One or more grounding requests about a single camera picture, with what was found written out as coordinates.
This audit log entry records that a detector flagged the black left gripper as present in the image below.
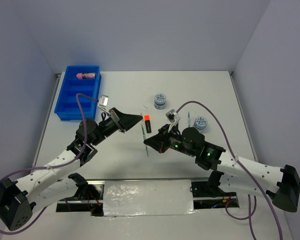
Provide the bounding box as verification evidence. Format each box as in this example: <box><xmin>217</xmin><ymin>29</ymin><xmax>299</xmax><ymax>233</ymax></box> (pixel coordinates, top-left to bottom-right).
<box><xmin>91</xmin><ymin>107</ymin><xmax>142</xmax><ymax>146</ymax></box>

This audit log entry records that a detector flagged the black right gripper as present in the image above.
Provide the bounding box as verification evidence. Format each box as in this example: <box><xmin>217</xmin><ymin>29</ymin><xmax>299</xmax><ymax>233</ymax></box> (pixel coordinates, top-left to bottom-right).
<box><xmin>144</xmin><ymin>123</ymin><xmax>196</xmax><ymax>157</ymax></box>

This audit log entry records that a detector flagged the green gel pen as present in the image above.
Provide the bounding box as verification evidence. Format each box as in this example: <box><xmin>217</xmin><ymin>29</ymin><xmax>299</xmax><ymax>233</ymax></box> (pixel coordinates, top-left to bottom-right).
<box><xmin>141</xmin><ymin>124</ymin><xmax>150</xmax><ymax>158</ymax></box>

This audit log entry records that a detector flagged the blue paint jar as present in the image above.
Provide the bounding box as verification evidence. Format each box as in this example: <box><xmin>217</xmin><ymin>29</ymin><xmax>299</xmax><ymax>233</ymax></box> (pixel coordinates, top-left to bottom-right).
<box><xmin>154</xmin><ymin>93</ymin><xmax>167</xmax><ymax>110</ymax></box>
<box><xmin>193</xmin><ymin>116</ymin><xmax>208</xmax><ymax>131</ymax></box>

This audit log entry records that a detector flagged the pink capped pencil tube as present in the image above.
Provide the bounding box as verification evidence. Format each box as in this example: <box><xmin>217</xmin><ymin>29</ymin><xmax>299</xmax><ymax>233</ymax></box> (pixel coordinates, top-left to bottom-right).
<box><xmin>76</xmin><ymin>72</ymin><xmax>97</xmax><ymax>80</ymax></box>

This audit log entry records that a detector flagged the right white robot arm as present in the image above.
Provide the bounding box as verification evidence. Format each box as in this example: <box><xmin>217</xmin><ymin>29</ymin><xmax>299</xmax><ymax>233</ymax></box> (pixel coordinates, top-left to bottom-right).
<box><xmin>143</xmin><ymin>125</ymin><xmax>300</xmax><ymax>213</ymax></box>

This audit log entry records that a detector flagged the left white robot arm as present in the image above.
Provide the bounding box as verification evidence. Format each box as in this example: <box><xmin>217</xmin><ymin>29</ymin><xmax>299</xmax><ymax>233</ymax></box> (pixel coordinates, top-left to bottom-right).
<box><xmin>0</xmin><ymin>107</ymin><xmax>142</xmax><ymax>235</ymax></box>

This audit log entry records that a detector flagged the orange capped black highlighter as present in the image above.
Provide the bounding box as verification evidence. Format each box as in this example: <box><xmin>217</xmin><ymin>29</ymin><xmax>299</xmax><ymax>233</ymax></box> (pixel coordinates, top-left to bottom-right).
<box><xmin>144</xmin><ymin>115</ymin><xmax>152</xmax><ymax>134</ymax></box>

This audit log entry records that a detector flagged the blue plastic compartment bin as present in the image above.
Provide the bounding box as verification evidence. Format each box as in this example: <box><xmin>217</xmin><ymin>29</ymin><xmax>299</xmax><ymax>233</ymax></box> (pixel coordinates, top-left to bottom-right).
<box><xmin>54</xmin><ymin>65</ymin><xmax>102</xmax><ymax>121</ymax></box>

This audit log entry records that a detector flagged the silver foil covered plate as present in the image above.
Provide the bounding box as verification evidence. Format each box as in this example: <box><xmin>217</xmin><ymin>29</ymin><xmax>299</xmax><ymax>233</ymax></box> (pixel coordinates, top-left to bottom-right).
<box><xmin>103</xmin><ymin>179</ymin><xmax>196</xmax><ymax>217</ymax></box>

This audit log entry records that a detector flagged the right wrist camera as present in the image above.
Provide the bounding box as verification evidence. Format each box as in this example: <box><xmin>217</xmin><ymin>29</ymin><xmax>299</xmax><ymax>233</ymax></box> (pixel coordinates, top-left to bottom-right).
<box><xmin>165</xmin><ymin>109</ymin><xmax>181</xmax><ymax>132</ymax></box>

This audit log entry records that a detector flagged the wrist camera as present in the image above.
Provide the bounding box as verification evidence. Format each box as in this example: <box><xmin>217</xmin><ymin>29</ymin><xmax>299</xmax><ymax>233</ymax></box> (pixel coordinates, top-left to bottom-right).
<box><xmin>165</xmin><ymin>109</ymin><xmax>181</xmax><ymax>132</ymax></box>
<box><xmin>98</xmin><ymin>94</ymin><xmax>109</xmax><ymax>115</ymax></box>

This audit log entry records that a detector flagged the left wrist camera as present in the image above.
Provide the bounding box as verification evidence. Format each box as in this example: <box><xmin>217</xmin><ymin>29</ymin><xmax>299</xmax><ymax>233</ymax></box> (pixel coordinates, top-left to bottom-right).
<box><xmin>98</xmin><ymin>94</ymin><xmax>109</xmax><ymax>115</ymax></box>

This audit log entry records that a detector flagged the black metal base rail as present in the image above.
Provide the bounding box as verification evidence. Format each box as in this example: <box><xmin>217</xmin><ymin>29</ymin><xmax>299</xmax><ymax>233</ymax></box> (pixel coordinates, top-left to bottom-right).
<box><xmin>56</xmin><ymin>178</ymin><xmax>239</xmax><ymax>217</ymax></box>

